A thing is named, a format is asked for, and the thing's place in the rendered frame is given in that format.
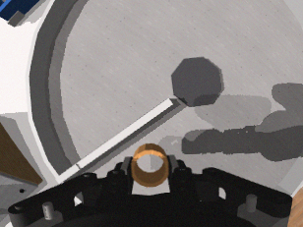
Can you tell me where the bronze bushing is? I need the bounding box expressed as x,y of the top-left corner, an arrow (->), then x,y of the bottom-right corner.
131,143 -> 168,188

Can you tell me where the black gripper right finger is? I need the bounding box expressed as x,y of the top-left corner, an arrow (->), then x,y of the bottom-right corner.
166,155 -> 292,227

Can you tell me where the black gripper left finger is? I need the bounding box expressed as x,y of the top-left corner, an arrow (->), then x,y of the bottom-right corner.
8,156 -> 134,227

